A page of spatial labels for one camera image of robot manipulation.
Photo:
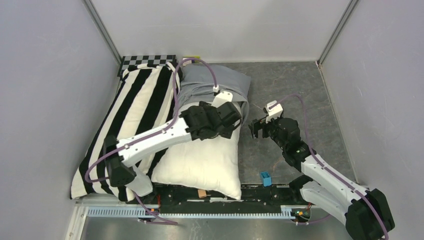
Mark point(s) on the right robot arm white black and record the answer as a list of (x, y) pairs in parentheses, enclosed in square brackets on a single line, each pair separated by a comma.
[(365, 213)]

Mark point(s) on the checkerboard calibration board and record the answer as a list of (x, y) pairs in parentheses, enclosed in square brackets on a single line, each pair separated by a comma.
[(133, 60)]

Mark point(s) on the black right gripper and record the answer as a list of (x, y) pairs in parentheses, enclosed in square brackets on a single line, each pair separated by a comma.
[(254, 126)]

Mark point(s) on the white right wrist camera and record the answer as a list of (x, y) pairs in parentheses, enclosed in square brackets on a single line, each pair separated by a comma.
[(273, 110)]

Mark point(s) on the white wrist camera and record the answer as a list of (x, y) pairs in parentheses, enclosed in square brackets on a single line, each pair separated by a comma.
[(273, 110), (220, 96)]

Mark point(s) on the blue small box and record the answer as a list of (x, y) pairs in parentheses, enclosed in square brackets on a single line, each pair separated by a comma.
[(266, 178)]

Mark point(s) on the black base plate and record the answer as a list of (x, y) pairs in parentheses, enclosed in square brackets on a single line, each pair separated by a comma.
[(255, 199)]

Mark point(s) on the aluminium corner post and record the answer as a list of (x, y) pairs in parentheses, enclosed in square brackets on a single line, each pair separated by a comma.
[(94, 14), (352, 4)]

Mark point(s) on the left aluminium corner post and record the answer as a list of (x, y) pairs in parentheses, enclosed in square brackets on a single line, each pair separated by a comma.
[(94, 14)]

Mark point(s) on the right aluminium corner post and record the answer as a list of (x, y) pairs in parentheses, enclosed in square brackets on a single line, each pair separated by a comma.
[(352, 4)]

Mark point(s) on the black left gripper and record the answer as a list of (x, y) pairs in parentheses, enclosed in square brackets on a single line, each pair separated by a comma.
[(226, 132)]

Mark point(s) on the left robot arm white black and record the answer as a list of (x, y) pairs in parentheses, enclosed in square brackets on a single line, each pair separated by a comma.
[(198, 122)]

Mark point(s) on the orange small cube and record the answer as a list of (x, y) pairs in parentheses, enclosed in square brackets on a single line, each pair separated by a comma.
[(202, 193)]

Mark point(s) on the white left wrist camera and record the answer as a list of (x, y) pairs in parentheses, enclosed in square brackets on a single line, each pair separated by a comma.
[(220, 96)]

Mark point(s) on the grey pillowcase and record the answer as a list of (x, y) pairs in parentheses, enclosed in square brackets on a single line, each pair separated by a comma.
[(197, 85)]

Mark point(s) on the black white striped pillow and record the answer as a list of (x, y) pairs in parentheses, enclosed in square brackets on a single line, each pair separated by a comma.
[(145, 100)]

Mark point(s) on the white yellow-green small block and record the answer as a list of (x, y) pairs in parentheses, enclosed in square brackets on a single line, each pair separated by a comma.
[(191, 57)]

